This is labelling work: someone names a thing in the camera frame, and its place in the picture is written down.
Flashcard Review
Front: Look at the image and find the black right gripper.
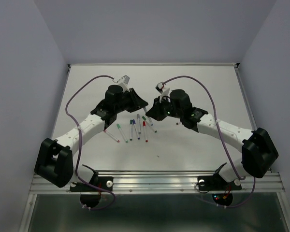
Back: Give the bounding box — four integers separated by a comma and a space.
145, 96, 182, 123

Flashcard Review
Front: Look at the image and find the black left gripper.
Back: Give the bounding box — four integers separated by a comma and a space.
114, 87, 147, 113

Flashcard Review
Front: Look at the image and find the light blue cap marker pen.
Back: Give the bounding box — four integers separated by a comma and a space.
143, 107, 153, 126

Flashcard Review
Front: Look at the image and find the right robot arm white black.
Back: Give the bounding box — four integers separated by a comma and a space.
146, 89, 278, 189

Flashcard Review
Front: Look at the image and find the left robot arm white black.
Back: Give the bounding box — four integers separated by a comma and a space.
34, 85, 148, 188

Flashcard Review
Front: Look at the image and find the grey cap marker pen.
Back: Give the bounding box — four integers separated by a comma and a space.
137, 114, 141, 134

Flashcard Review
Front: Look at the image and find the red cap marker pen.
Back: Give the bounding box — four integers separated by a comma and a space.
143, 121, 148, 143

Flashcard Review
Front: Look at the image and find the dark green cap marker pen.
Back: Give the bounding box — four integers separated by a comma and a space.
130, 119, 133, 141

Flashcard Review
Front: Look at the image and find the light green cap marker pen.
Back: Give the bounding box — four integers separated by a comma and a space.
116, 124, 129, 143

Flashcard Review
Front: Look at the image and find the pink cap marker pen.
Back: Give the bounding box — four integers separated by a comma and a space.
104, 130, 120, 143

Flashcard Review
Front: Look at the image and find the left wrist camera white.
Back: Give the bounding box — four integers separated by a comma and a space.
113, 75, 130, 92

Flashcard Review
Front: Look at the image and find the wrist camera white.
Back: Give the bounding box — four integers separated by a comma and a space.
113, 75, 130, 92
155, 82, 170, 102

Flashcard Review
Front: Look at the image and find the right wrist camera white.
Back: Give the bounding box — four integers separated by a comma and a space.
155, 82, 170, 102

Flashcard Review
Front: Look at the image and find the aluminium rail frame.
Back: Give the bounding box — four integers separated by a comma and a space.
29, 171, 285, 195

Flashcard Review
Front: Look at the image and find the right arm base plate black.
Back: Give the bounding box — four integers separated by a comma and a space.
194, 175, 242, 206

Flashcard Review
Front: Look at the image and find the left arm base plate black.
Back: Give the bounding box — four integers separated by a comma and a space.
69, 176, 116, 211

